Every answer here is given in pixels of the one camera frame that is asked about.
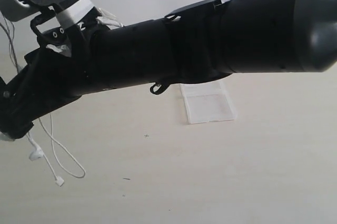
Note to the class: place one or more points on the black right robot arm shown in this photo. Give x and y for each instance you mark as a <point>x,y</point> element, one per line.
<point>205,41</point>

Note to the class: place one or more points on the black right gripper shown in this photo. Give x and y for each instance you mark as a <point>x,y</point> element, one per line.
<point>56,74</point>

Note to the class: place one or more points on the clear plastic storage case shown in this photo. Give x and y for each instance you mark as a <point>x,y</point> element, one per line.
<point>207,102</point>

